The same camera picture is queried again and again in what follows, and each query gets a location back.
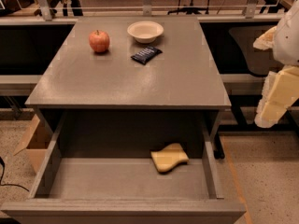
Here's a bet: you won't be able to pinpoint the metal railing frame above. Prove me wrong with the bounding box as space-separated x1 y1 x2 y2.
0 0 296 24

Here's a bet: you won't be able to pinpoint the red apple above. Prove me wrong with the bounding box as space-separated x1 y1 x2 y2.
89 30 110 53

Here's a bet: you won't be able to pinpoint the dark snack packet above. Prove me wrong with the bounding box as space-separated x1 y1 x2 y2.
131 46 162 65

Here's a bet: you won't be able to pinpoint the cardboard box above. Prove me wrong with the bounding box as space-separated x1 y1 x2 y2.
13 115 50 173

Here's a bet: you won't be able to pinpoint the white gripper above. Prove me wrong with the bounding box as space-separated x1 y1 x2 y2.
253 0 299 128

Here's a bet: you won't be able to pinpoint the dark side chair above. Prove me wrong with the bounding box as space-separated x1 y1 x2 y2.
229 25 283 77

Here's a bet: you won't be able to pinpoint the open grey top drawer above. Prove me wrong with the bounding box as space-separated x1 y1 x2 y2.
2 110 245 224

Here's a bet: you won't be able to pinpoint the black cable on floor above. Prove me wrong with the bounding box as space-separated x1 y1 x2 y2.
0 156 30 192

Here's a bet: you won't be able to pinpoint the grey cabinet with counter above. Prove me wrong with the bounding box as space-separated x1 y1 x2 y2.
24 15 232 161

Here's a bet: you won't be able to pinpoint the white bowl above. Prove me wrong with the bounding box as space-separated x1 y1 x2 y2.
127 21 164 44

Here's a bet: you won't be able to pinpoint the yellow sponge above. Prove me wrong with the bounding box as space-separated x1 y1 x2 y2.
150 143 189 173

